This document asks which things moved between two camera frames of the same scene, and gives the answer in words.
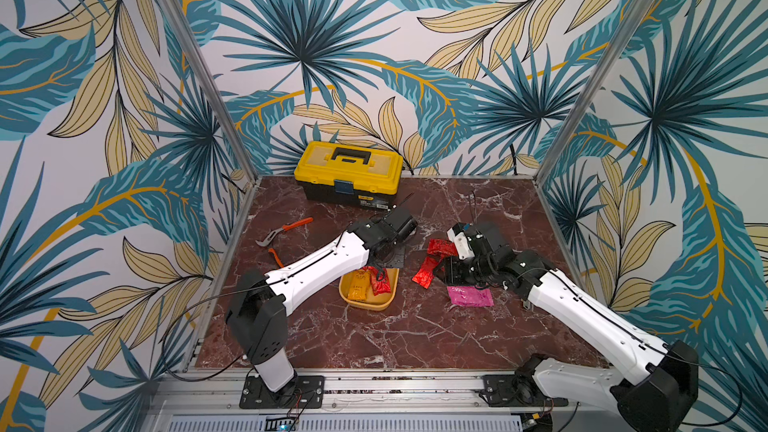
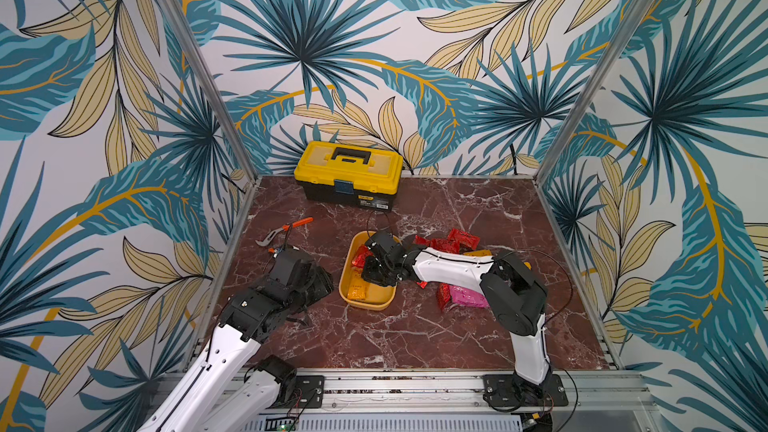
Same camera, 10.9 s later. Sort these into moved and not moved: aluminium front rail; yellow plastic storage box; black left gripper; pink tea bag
Moved: black left gripper
Not moved: aluminium front rail; yellow plastic storage box; pink tea bag
